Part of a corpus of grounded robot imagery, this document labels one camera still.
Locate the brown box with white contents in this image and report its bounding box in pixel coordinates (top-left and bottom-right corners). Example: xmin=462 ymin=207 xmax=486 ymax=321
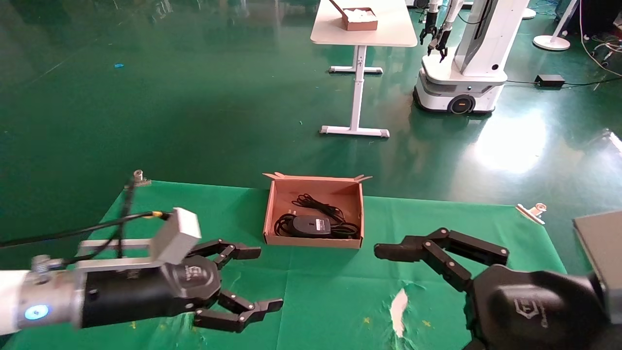
xmin=329 ymin=0 xmax=379 ymax=32

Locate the thin black cable bundle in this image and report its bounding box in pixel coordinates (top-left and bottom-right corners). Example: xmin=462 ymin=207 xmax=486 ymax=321
xmin=291 ymin=193 xmax=346 ymax=225

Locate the white standing fan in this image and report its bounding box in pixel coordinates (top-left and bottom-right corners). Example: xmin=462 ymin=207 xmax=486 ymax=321
xmin=532 ymin=0 xmax=581 ymax=52

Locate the open brown cardboard box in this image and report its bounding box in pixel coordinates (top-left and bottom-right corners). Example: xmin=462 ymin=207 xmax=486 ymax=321
xmin=261 ymin=172 xmax=372 ymax=249

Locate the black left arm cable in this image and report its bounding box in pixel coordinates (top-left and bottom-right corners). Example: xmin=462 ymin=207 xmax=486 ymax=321
xmin=0 ymin=210 xmax=172 ymax=249

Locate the distant robot arm with gripper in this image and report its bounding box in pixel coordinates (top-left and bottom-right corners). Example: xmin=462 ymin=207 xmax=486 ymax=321
xmin=419 ymin=0 xmax=440 ymax=45
xmin=428 ymin=0 xmax=462 ymax=63

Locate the white wheeled robot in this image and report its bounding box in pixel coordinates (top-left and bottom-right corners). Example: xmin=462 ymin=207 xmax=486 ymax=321
xmin=413 ymin=0 xmax=531 ymax=115

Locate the white pedestal table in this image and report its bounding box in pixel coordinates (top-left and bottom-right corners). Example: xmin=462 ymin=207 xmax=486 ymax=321
xmin=310 ymin=0 xmax=418 ymax=139

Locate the black power adapter with cable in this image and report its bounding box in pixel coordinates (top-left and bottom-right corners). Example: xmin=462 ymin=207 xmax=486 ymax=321
xmin=274 ymin=213 xmax=361 ymax=240

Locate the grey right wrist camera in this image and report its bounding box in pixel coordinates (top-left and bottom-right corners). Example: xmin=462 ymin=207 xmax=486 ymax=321
xmin=572 ymin=210 xmax=622 ymax=325

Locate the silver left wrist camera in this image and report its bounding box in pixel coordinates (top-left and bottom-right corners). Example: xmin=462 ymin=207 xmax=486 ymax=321
xmin=148 ymin=208 xmax=202 ymax=267

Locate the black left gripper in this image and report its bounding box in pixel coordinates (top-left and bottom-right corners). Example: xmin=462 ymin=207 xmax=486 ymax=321
xmin=80 ymin=238 xmax=284 ymax=333

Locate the green table cloth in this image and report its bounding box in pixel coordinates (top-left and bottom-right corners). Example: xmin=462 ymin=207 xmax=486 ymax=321
xmin=0 ymin=181 xmax=568 ymax=350

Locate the metal camera bracket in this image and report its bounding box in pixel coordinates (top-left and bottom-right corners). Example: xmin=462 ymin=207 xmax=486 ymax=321
xmin=77 ymin=238 xmax=168 ymax=273

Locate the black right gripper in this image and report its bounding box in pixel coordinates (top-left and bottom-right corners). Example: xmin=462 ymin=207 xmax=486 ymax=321
xmin=374 ymin=227 xmax=610 ymax=350

